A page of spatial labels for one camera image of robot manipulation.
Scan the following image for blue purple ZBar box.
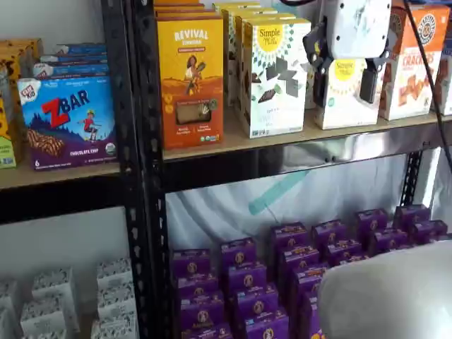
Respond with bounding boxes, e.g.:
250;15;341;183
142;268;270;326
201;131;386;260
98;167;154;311
33;62;109;79
39;52;108;66
17;76;118;171
56;42;107;56

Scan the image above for yellow chocolate chip box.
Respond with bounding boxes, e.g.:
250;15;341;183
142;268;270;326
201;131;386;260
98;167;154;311
0;38;45;78
0;58;25;163

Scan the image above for orange Revival cracker box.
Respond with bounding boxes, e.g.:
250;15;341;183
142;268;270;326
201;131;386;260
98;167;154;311
157;17;225;150
155;9;218;21
154;3;206;12

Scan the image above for white patterned small box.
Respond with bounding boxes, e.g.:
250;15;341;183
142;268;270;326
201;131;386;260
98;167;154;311
97;257;133;285
0;280;20;339
32;268;77;301
97;282;137;315
91;312;139;339
20;298;68;333

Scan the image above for purple Annie's snack box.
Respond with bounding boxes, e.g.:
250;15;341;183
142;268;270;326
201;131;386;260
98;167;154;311
225;263;268;297
243;310;290;339
220;238;258;270
370;229;410;256
355;208;389;238
172;249;212;280
182;323;232;339
176;277;220;302
311;220;347;249
278;245;321;273
299;292;323;339
179;292;225;331
338;254;370;268
270;222;310;252
232;289;280;323
409;220;448;245
291;264;329;295
326;239;363;266
393;204;432;231

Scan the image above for orange Pretzel Crackers box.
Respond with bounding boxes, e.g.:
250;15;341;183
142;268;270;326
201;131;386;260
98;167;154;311
378;3;451;121

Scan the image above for green snack box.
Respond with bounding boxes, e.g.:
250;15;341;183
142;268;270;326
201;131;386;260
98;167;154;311
0;98;18;170

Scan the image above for Simple Mills almond bar box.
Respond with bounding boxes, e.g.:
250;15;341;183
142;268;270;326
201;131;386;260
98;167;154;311
304;62;318;110
314;57;384;131

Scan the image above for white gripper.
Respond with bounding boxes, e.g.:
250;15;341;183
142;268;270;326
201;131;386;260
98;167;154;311
302;0;393;109

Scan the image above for Simple Mills mint thins box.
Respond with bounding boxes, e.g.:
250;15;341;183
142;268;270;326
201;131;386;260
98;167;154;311
242;17;312;139
221;6;280;107
234;13;297;119

